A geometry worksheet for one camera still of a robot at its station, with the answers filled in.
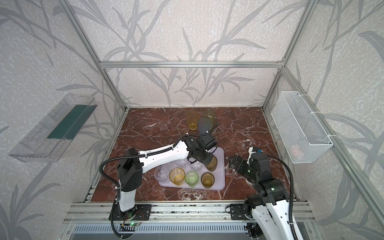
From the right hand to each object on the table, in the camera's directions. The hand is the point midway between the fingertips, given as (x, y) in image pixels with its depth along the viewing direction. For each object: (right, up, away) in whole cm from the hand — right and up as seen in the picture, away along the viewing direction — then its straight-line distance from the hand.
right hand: (234, 157), depth 75 cm
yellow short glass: (-31, -13, +10) cm, 35 cm away
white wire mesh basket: (+26, +12, -12) cm, 31 cm away
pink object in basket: (+30, +3, -2) cm, 30 cm away
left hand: (-12, -1, +7) cm, 14 cm away
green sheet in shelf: (-73, +16, -12) cm, 76 cm away
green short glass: (-22, -14, +8) cm, 28 cm away
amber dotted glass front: (-13, -15, +8) cm, 21 cm away
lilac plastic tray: (-7, -17, +7) cm, 19 cm away
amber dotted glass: (-11, -3, -1) cm, 12 cm away
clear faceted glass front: (-39, -12, +9) cm, 42 cm away
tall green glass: (-10, +24, +46) cm, 52 cm away
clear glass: (-20, -8, +15) cm, 26 cm away
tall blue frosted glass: (-15, +16, +28) cm, 35 cm away
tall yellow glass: (-23, +21, +31) cm, 44 cm away
